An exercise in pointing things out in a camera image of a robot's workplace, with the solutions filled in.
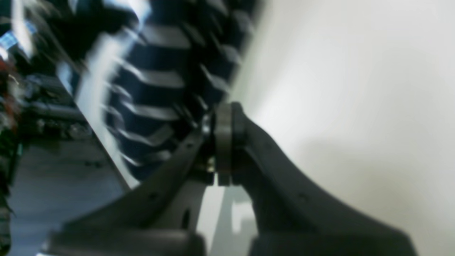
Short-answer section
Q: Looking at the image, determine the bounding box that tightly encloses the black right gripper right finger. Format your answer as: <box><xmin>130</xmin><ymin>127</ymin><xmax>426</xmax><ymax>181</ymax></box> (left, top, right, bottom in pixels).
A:
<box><xmin>217</xmin><ymin>102</ymin><xmax>417</xmax><ymax>256</ymax></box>

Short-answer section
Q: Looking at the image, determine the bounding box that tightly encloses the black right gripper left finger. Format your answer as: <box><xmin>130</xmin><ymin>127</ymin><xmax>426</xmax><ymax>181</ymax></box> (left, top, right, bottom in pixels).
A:
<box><xmin>43</xmin><ymin>115</ymin><xmax>215</xmax><ymax>256</ymax></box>

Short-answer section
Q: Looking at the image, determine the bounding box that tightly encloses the navy white striped T-shirt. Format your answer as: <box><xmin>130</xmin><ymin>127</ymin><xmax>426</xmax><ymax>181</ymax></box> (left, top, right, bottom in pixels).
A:
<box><xmin>101</xmin><ymin>0</ymin><xmax>263</xmax><ymax>182</ymax></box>

